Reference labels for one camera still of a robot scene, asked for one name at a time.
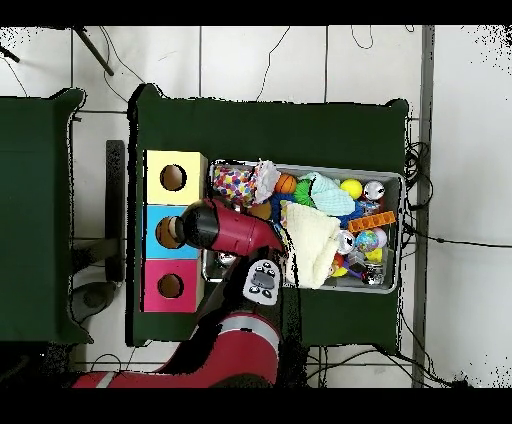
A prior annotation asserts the wooden three-hole box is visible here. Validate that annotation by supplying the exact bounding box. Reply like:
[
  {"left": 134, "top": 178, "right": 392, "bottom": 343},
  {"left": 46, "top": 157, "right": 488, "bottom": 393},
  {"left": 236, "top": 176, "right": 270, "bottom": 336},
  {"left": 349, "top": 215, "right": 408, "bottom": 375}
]
[{"left": 141, "top": 149, "right": 209, "bottom": 314}]

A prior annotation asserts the shallow silver mesh bin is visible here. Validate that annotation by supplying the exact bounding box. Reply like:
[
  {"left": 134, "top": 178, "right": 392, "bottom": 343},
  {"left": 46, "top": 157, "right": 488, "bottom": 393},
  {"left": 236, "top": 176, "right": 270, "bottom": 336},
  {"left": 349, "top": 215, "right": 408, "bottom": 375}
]
[{"left": 201, "top": 159, "right": 404, "bottom": 295}]

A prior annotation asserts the blue spiky ball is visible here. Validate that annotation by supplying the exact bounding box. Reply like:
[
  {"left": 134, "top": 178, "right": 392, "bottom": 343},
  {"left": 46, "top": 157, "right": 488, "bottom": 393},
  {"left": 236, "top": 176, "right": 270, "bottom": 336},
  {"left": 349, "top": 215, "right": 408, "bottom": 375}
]
[{"left": 269, "top": 193, "right": 297, "bottom": 223}]

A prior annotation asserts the large polka dot cloth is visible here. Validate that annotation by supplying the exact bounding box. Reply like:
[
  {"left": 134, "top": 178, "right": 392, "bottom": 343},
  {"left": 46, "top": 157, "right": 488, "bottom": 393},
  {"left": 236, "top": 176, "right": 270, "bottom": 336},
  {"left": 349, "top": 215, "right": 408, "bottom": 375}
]
[{"left": 211, "top": 159, "right": 282, "bottom": 208}]

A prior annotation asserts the orange toy basketball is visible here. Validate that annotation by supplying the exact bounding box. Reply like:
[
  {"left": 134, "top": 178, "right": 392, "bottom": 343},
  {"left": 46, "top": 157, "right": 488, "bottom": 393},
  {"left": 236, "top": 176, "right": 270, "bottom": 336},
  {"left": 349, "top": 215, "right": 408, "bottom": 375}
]
[{"left": 274, "top": 173, "right": 298, "bottom": 195}]

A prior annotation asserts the green spiky ball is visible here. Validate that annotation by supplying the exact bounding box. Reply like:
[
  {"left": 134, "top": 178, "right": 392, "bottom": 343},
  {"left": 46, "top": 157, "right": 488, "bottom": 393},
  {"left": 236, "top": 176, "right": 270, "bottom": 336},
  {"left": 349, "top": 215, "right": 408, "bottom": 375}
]
[{"left": 292, "top": 179, "right": 317, "bottom": 207}]

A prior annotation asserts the cream waffle cloth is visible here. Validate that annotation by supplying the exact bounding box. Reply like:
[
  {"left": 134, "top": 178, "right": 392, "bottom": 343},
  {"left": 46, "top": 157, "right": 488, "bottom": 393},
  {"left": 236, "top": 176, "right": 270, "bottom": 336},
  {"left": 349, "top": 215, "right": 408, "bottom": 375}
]
[{"left": 279, "top": 201, "right": 343, "bottom": 290}]

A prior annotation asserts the mint green waffle cloth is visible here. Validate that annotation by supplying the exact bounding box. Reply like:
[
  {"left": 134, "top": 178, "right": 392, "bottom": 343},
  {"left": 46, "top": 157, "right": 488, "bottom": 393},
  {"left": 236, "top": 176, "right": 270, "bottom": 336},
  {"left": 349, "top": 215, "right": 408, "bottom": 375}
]
[{"left": 297, "top": 171, "right": 357, "bottom": 217}]

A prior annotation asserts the dark green tablecloth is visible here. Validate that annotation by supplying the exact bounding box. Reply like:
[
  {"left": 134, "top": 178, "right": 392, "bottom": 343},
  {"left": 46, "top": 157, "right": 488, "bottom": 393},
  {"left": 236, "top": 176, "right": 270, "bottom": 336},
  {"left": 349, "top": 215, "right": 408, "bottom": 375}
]
[{"left": 126, "top": 83, "right": 410, "bottom": 347}]

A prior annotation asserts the yellow foam ball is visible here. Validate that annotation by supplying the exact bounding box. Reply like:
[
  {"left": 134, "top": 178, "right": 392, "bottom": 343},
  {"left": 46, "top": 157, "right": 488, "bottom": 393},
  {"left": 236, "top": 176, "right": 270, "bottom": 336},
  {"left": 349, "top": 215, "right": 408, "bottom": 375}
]
[{"left": 339, "top": 178, "right": 364, "bottom": 200}]

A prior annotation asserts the blue globe ball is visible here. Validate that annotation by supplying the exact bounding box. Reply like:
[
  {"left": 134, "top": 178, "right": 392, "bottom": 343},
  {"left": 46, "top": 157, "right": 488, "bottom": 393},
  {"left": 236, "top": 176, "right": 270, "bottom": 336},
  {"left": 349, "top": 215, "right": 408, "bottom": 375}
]
[{"left": 354, "top": 229, "right": 380, "bottom": 254}]

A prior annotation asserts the orange plastic grid tray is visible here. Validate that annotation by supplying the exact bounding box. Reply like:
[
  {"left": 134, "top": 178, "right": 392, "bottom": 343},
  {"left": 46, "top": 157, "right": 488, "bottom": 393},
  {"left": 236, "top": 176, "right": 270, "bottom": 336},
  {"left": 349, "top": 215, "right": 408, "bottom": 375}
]
[{"left": 346, "top": 210, "right": 397, "bottom": 234}]

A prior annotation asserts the silver drink can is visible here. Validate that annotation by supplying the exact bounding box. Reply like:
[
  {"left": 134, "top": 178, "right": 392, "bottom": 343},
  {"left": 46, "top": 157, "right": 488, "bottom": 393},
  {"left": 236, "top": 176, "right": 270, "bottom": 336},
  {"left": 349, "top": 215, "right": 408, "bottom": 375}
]
[{"left": 362, "top": 180, "right": 386, "bottom": 201}]

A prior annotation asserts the black flat panel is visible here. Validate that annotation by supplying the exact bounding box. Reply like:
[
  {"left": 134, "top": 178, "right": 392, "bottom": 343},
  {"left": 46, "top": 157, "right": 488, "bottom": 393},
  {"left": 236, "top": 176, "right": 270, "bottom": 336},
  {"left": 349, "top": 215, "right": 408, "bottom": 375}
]
[{"left": 104, "top": 139, "right": 127, "bottom": 283}]

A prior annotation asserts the dark green side-table cloth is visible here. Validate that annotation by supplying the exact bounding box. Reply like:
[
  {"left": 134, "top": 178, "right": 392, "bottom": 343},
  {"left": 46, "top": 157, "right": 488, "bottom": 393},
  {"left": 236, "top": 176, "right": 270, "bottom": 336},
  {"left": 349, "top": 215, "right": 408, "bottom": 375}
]
[{"left": 0, "top": 88, "right": 94, "bottom": 345}]

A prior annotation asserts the black tripod leg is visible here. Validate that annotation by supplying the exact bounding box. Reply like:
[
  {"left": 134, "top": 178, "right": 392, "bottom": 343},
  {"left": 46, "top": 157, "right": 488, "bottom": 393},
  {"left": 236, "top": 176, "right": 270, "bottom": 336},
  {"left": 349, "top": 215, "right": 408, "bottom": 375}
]
[
  {"left": 0, "top": 42, "right": 21, "bottom": 64},
  {"left": 72, "top": 25, "right": 116, "bottom": 77}
]

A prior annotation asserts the thin black floor cable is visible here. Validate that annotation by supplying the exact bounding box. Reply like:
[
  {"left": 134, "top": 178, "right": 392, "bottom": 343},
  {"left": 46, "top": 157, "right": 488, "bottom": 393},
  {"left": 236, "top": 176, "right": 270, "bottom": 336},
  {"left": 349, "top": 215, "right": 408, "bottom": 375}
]
[{"left": 255, "top": 25, "right": 292, "bottom": 102}]

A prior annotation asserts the black cable bundle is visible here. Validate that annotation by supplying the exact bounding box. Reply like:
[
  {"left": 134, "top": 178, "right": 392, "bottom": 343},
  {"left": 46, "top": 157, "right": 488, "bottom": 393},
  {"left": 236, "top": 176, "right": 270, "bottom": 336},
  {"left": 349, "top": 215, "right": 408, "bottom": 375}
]
[{"left": 402, "top": 140, "right": 435, "bottom": 212}]

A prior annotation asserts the black cable with connector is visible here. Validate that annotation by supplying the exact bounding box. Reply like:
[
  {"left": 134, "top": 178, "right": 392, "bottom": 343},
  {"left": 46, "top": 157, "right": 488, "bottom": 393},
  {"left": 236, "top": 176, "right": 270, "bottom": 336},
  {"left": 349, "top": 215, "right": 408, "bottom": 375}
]
[{"left": 402, "top": 223, "right": 512, "bottom": 249}]

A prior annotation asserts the grey floor cable cover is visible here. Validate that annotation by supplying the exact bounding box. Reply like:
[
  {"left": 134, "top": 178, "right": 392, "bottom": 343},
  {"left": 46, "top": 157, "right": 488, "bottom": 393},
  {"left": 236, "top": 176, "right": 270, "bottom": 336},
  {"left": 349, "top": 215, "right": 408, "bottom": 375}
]
[{"left": 411, "top": 25, "right": 436, "bottom": 389}]

